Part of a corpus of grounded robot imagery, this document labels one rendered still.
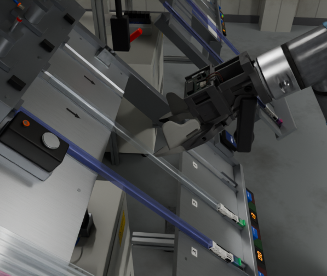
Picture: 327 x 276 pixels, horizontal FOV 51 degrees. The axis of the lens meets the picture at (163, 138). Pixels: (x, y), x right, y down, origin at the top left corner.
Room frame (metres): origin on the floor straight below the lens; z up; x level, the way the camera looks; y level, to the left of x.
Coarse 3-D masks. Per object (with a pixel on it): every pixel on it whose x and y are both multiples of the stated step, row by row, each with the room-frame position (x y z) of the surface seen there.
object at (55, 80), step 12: (60, 84) 0.49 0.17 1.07; (72, 96) 0.49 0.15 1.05; (84, 108) 0.49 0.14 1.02; (96, 108) 0.49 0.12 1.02; (108, 120) 0.49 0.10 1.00; (120, 132) 0.48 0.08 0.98; (132, 144) 0.48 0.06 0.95; (144, 144) 0.49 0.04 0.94; (168, 168) 0.48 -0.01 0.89; (180, 180) 0.48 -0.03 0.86; (204, 192) 0.48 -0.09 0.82; (216, 204) 0.47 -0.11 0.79
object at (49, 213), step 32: (64, 64) 0.56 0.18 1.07; (96, 64) 0.64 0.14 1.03; (32, 96) 0.44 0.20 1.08; (64, 96) 0.48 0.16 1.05; (96, 96) 0.54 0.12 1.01; (0, 128) 0.35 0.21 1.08; (64, 128) 0.42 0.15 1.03; (96, 128) 0.46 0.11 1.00; (0, 160) 0.31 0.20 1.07; (64, 160) 0.36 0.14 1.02; (0, 192) 0.27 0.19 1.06; (32, 192) 0.29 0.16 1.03; (64, 192) 0.31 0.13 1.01; (0, 224) 0.23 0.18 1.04; (32, 224) 0.25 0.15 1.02; (64, 224) 0.27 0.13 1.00; (64, 256) 0.23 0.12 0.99
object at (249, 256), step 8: (240, 168) 0.64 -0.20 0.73; (240, 176) 0.61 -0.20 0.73; (240, 184) 0.59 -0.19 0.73; (240, 192) 0.56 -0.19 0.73; (240, 200) 0.54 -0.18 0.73; (240, 208) 0.52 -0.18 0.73; (248, 208) 0.51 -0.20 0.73; (240, 216) 0.49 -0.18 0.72; (248, 216) 0.49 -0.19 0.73; (248, 224) 0.46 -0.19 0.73; (240, 232) 0.45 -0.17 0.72; (248, 232) 0.44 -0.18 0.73; (248, 240) 0.42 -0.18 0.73; (248, 248) 0.41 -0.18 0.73; (248, 256) 0.39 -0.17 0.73; (248, 264) 0.37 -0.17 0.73; (256, 264) 0.37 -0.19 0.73; (248, 272) 0.36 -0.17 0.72; (256, 272) 0.35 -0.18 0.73
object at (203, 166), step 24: (192, 168) 0.54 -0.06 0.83; (216, 168) 0.60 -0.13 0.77; (192, 192) 0.47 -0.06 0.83; (216, 192) 0.52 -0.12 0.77; (192, 216) 0.41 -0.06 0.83; (216, 216) 0.45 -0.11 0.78; (192, 240) 0.36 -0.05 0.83; (216, 240) 0.39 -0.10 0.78; (240, 240) 0.43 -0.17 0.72; (192, 264) 0.31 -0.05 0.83; (216, 264) 0.34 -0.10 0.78
